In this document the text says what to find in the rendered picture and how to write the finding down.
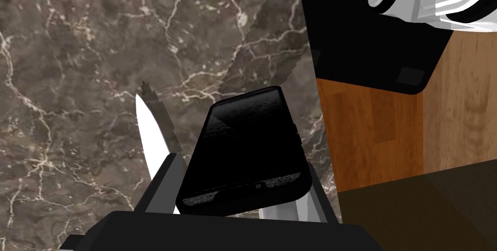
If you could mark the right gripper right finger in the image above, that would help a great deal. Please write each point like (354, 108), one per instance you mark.
(316, 208)

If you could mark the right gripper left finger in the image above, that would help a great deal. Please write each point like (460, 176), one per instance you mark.
(163, 189)

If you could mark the black smartphone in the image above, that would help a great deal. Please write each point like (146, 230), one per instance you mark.
(244, 150)

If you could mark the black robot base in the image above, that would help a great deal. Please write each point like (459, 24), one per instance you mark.
(361, 41)

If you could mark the white knife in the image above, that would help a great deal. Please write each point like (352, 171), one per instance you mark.
(151, 134)

